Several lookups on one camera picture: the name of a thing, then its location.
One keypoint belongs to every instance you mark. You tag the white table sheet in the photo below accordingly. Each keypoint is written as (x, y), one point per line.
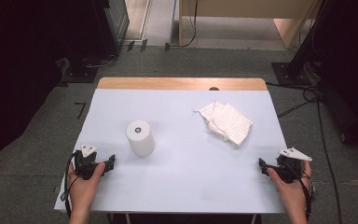
(167, 105)

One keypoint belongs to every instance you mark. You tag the person's left hand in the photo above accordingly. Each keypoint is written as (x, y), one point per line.
(82, 193)

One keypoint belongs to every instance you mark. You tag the black slanted stand pole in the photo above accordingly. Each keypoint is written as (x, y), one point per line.
(307, 40)

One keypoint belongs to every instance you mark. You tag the light wooden desk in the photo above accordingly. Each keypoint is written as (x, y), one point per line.
(245, 7)

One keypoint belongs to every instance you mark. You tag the white cylinder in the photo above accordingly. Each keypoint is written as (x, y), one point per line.
(140, 140)

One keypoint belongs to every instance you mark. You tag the white waffle cloth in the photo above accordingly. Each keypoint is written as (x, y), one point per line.
(227, 123)

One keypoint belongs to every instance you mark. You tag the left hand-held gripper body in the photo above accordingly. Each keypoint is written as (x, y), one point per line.
(85, 161)

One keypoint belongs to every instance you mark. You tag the glass door cabinet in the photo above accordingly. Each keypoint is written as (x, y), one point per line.
(118, 18)

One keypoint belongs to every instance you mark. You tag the person's right hand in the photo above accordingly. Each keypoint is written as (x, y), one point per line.
(293, 196)

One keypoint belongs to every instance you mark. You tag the dark curtain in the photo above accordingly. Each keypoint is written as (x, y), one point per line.
(12, 77)

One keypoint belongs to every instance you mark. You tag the black stand base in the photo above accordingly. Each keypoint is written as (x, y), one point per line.
(289, 74)
(80, 74)

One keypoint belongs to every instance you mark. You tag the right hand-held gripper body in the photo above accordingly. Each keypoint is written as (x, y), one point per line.
(290, 169)

